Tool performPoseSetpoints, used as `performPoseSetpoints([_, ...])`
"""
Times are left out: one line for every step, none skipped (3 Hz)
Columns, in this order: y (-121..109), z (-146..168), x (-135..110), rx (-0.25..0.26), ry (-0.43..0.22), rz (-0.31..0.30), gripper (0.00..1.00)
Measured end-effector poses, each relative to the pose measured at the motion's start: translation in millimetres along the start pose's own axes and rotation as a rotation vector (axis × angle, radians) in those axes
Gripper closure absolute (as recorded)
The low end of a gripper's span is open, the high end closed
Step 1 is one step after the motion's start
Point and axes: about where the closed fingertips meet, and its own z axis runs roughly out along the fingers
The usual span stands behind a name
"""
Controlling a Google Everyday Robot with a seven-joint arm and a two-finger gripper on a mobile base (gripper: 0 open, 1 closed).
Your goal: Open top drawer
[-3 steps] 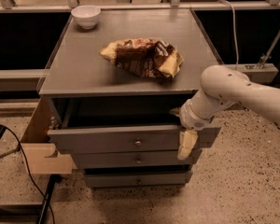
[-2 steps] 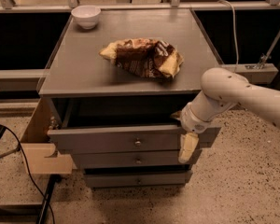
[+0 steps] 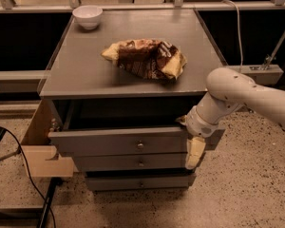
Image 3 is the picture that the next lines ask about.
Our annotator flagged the small orange figurine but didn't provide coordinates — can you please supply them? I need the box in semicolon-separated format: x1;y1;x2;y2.
49;118;59;132

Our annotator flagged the grey bottom drawer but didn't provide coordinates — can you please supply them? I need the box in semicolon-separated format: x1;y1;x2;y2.
85;173;196;191

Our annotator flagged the white cable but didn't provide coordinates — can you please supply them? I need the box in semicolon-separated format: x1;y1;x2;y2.
220;0;244;73

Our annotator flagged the grey drawer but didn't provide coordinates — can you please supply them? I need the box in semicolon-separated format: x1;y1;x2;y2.
85;173;196;191
73;153;201;172
49;96;201;157

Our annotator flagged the black cable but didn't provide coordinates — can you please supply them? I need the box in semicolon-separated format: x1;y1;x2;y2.
1;126;57;228

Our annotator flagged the crumpled brown chip bag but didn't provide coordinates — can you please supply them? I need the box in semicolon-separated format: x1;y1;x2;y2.
101;39;187;80

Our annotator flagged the grey middle drawer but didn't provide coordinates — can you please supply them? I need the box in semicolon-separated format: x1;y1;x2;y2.
73;153;201;172

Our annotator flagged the metal railing frame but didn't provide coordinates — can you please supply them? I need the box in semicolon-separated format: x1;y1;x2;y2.
0;2;285;99

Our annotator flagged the white ceramic bowl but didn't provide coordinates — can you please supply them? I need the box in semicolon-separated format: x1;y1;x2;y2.
72;5;103;29

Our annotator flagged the grey top drawer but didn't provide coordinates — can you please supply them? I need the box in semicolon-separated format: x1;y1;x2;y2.
49;96;201;157

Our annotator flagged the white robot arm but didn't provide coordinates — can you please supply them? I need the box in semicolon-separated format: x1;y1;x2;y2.
177;67;285;170

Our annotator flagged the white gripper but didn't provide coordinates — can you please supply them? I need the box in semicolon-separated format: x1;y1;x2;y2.
176;105;219;170

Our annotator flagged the black floor bar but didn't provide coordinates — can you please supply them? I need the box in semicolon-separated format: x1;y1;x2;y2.
0;178;62;228

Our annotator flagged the grey drawer cabinet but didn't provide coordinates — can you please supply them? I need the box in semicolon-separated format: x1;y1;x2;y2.
40;9;221;191

